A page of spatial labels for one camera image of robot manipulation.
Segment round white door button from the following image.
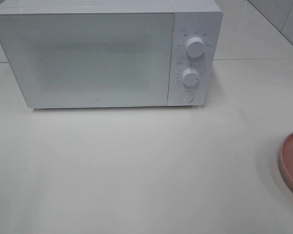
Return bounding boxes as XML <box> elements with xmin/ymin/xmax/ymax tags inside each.
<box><xmin>179</xmin><ymin>91</ymin><xmax>194</xmax><ymax>103</ymax></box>

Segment white microwave door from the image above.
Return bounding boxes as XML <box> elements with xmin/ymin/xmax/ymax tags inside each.
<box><xmin>0</xmin><ymin>13</ymin><xmax>173</xmax><ymax>108</ymax></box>

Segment lower white microwave knob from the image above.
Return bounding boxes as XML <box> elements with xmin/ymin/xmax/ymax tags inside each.
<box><xmin>182</xmin><ymin>68</ymin><xmax>199</xmax><ymax>86</ymax></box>

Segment white microwave knob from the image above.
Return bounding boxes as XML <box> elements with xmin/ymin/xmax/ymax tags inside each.
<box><xmin>185</xmin><ymin>36</ymin><xmax>206</xmax><ymax>58</ymax></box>
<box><xmin>182</xmin><ymin>68</ymin><xmax>199</xmax><ymax>86</ymax></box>

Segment upper white microwave knob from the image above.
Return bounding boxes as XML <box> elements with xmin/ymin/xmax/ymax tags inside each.
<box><xmin>185</xmin><ymin>36</ymin><xmax>206</xmax><ymax>58</ymax></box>

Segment white microwave oven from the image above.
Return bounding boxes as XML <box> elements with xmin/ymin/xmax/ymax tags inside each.
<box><xmin>0</xmin><ymin>0</ymin><xmax>223</xmax><ymax>108</ymax></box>

